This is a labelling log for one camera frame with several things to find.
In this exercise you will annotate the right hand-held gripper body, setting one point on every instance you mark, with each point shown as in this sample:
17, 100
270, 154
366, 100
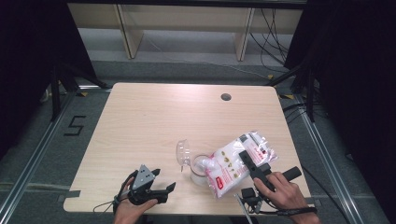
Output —
263, 174

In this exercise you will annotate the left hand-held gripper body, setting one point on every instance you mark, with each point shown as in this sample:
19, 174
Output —
141, 179

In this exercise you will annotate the red and white bag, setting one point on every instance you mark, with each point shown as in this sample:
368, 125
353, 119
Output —
230, 168

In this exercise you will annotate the clear glass jar with lid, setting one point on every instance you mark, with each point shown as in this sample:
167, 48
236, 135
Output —
184, 152

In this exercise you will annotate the person's right hand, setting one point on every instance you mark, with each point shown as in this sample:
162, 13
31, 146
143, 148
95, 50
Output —
286, 196

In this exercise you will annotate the person's left hand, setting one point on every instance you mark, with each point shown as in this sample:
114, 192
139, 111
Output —
127, 214

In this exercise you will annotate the grey tape strip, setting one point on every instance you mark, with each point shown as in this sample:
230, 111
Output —
72, 194
310, 200

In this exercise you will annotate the black metal stand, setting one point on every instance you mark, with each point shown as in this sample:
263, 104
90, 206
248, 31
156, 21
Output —
309, 99
55, 93

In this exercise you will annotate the black curtain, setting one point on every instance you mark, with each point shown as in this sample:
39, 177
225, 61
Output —
28, 46
358, 77

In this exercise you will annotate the light wooden shelf unit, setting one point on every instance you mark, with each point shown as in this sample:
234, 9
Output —
186, 15

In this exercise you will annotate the long aluminium floor rail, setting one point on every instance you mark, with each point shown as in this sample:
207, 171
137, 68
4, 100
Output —
327, 161
37, 152

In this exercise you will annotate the short aluminium floor rail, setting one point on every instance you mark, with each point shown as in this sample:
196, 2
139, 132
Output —
31, 186

